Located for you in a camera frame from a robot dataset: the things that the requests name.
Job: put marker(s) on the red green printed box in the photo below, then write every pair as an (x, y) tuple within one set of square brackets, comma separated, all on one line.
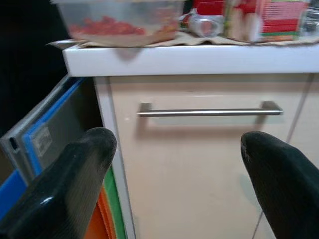
[(281, 20)]

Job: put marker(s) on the dark board with label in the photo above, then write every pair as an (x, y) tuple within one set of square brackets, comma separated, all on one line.
[(74, 112)]

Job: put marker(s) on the plain red box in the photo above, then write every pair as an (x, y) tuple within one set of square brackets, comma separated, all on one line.
[(209, 6)]

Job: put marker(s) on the white and red carton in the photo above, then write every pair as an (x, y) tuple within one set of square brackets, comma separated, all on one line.
[(239, 20)]

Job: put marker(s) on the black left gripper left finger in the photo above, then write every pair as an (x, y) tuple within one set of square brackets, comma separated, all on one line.
[(62, 189)]

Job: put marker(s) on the white countertop over drawer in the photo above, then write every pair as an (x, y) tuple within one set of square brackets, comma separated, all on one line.
[(174, 59)]

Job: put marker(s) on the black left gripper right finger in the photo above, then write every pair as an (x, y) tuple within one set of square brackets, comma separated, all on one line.
[(284, 189)]

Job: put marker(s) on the clear plastic packaging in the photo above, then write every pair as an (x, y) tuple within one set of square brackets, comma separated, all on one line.
[(311, 20)]

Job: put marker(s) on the clear container with red tomatoes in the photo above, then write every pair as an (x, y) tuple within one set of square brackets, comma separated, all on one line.
[(112, 15)]

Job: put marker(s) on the translucent grey cutting board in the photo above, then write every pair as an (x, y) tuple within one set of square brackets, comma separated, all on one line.
[(15, 152)]

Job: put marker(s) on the beige cabinet drawer front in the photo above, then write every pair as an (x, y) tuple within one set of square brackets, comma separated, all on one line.
[(199, 174)]

